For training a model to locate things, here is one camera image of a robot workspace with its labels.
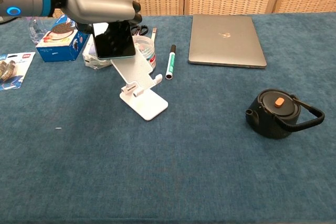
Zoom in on black teapot with orange knob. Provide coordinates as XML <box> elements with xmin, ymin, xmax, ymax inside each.
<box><xmin>245</xmin><ymin>88</ymin><xmax>326</xmax><ymax>140</ymax></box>

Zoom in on blue table cloth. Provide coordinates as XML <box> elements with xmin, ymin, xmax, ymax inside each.
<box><xmin>0</xmin><ymin>12</ymin><xmax>336</xmax><ymax>224</ymax></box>

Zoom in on clear round plastic container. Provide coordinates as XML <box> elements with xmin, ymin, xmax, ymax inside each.
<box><xmin>132</xmin><ymin>35</ymin><xmax>157</xmax><ymax>74</ymax></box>

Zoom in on white folding phone stand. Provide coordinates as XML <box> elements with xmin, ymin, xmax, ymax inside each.
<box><xmin>110</xmin><ymin>53</ymin><xmax>169</xmax><ymax>122</ymax></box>

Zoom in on blue cookie box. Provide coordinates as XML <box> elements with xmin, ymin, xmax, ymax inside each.
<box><xmin>35</xmin><ymin>15</ymin><xmax>91</xmax><ymax>63</ymax></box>

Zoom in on black handled scissors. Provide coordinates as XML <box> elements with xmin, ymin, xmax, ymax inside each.
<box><xmin>130</xmin><ymin>25</ymin><xmax>149</xmax><ymax>36</ymax></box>

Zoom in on green marker pen black cap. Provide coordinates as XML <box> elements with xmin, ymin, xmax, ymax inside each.
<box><xmin>165</xmin><ymin>44</ymin><xmax>177</xmax><ymax>80</ymax></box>

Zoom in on black smartphone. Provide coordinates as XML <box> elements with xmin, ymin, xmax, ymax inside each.
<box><xmin>92</xmin><ymin>21</ymin><xmax>137</xmax><ymax>59</ymax></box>

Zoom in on blister pack of metal clips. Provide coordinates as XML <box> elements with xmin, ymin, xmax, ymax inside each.
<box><xmin>0</xmin><ymin>51</ymin><xmax>36</xmax><ymax>91</ymax></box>

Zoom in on clear plastic water bottle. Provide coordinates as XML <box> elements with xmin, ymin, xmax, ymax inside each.
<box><xmin>27</xmin><ymin>16</ymin><xmax>55</xmax><ymax>45</ymax></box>

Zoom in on grey closed laptop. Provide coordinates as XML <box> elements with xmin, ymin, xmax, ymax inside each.
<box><xmin>188</xmin><ymin>14</ymin><xmax>268</xmax><ymax>70</ymax></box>

